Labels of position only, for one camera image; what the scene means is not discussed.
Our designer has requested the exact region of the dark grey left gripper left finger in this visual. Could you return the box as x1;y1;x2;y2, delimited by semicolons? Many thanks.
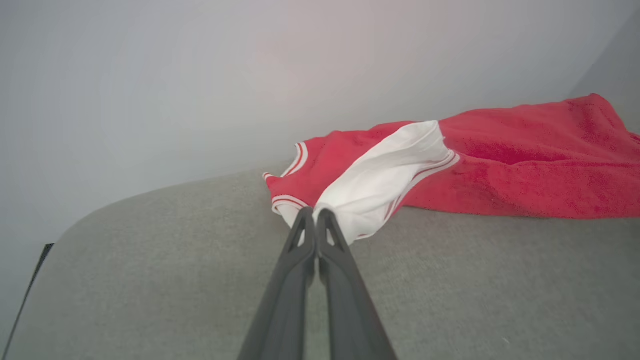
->
237;207;317;360

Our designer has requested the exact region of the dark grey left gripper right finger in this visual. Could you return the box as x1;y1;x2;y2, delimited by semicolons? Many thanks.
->
316;208;398;360

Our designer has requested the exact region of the red and white garment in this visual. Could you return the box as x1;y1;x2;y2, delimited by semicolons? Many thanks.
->
262;93;640;246

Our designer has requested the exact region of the grey fabric sofa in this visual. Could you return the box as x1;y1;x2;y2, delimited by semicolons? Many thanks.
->
2;165;640;360

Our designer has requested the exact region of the black baseboard strip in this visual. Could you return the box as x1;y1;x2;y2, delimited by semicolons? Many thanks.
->
0;243;55;353

